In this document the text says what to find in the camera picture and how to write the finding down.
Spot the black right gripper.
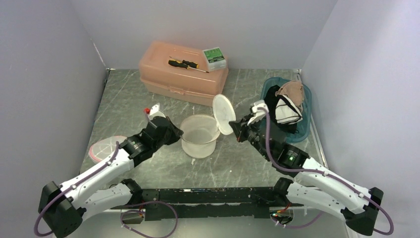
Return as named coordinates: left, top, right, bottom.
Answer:
left=229, top=114, right=271, bottom=160

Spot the white mesh laundry bag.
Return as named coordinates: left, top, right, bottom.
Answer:
left=180, top=94, right=236, bottom=159

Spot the black white bra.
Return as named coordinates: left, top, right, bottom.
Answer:
left=274, top=95, right=303, bottom=124

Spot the beige pink bra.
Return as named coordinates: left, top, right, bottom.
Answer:
left=275, top=81, right=305, bottom=107

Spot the clear round lidded container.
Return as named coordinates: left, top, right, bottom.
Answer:
left=88, top=135, right=127, bottom=164

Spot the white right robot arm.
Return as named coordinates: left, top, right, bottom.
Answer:
left=228, top=116, right=383, bottom=236

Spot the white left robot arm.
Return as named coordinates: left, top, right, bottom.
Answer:
left=34, top=116, right=183, bottom=238

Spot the black cloth garment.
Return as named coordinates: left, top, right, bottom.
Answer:
left=264, top=85, right=297, bottom=133

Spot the pink plastic toolbox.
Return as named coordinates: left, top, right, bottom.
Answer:
left=139, top=41, right=229, bottom=106

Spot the teal plastic bin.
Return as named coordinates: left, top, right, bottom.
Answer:
left=260, top=77, right=312, bottom=143

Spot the green white small box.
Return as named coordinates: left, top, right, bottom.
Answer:
left=202, top=47, right=227, bottom=71

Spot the black yellow screwdriver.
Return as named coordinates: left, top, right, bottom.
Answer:
left=168, top=57, right=209, bottom=73

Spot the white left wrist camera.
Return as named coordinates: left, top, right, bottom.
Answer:
left=143, top=103, right=166, bottom=121

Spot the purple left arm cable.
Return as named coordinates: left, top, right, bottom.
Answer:
left=34, top=110, right=150, bottom=237

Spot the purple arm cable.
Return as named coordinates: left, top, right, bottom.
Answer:
left=257, top=107, right=394, bottom=236
left=34, top=110, right=150, bottom=237

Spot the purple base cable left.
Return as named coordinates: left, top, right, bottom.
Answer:
left=120, top=201, right=177, bottom=238

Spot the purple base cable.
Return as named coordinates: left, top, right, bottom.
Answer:
left=270, top=205, right=325, bottom=230
left=120, top=201, right=177, bottom=238

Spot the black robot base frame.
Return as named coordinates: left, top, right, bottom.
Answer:
left=109, top=178, right=304, bottom=221

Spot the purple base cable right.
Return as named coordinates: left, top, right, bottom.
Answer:
left=270, top=205, right=325, bottom=230

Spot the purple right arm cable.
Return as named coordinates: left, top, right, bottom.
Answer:
left=257, top=107, right=394, bottom=236

